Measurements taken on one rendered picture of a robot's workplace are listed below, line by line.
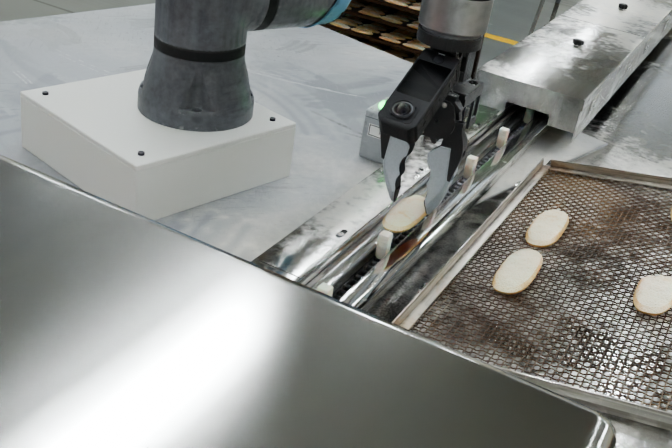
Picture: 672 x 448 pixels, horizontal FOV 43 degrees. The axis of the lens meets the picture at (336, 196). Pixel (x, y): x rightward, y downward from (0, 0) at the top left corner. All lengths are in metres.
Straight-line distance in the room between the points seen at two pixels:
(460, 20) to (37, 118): 0.56
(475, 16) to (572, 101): 0.50
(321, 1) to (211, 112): 0.21
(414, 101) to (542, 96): 0.53
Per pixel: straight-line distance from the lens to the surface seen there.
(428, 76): 0.93
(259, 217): 1.07
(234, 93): 1.10
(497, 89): 1.42
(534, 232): 0.97
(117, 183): 1.04
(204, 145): 1.05
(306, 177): 1.18
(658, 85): 1.94
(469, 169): 1.21
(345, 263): 0.94
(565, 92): 1.40
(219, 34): 1.07
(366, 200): 1.05
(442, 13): 0.92
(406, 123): 0.88
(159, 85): 1.10
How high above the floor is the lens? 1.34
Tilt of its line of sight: 27 degrees down
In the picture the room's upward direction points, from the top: 9 degrees clockwise
